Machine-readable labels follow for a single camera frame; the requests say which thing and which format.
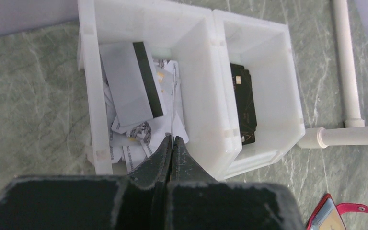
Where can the white pvc pipe frame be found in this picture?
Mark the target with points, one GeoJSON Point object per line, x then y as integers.
{"type": "Point", "coordinates": [355, 132]}

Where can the white divided plastic bin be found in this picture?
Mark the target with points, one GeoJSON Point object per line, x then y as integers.
{"type": "Point", "coordinates": [204, 42]}

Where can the black cards in bin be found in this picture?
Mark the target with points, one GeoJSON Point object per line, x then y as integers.
{"type": "Point", "coordinates": [242, 83]}

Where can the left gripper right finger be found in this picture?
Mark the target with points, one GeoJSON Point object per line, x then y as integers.
{"type": "Point", "coordinates": [196, 201]}

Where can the red card holder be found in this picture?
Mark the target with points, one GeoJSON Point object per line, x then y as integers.
{"type": "Point", "coordinates": [327, 214]}

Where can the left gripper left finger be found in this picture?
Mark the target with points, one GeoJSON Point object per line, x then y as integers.
{"type": "Point", "coordinates": [92, 202]}

